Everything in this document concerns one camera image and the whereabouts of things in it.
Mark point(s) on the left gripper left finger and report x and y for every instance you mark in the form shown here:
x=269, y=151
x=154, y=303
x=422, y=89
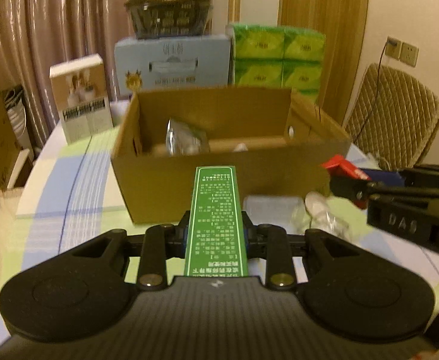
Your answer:
x=160, y=243

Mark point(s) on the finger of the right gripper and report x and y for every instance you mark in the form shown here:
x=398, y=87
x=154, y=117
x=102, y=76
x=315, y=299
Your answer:
x=380, y=188
x=424, y=169

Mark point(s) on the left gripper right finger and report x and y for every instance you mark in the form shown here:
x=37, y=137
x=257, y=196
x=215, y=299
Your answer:
x=271, y=243

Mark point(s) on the red small packet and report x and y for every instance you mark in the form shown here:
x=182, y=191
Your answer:
x=345, y=170

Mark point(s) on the wire hook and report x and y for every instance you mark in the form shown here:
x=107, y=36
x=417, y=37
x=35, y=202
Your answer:
x=324, y=220

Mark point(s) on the green white small carton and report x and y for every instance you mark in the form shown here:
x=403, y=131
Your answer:
x=216, y=241

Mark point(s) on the silver green foil pouch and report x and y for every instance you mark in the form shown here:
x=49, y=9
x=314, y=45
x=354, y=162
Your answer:
x=185, y=139

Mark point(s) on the clear plastic lidded case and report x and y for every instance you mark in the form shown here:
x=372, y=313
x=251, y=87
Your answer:
x=286, y=212

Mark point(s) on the white square plug box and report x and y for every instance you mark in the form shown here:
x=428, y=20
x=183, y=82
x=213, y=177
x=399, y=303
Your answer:
x=242, y=147

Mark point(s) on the beige quilted chair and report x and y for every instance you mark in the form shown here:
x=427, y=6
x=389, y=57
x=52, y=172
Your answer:
x=395, y=117

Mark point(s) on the brown cardboard box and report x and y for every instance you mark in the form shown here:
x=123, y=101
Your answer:
x=288, y=138

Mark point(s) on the checked tablecloth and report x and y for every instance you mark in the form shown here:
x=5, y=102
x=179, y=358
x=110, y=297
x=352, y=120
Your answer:
x=72, y=195

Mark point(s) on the green tissue pack stack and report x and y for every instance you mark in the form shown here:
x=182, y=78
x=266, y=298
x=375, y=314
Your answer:
x=277, y=57

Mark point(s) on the white humidifier product box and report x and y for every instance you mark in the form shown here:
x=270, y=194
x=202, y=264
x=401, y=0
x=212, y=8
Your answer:
x=80, y=93

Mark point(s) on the light blue milk carton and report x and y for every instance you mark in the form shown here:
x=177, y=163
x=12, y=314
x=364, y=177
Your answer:
x=174, y=62

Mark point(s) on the black basket gift pack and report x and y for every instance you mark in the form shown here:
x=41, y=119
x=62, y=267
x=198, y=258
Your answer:
x=168, y=18

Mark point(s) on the brown curtain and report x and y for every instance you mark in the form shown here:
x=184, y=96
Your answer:
x=37, y=34

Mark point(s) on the wall power socket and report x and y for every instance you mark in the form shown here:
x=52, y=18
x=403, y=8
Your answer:
x=401, y=51

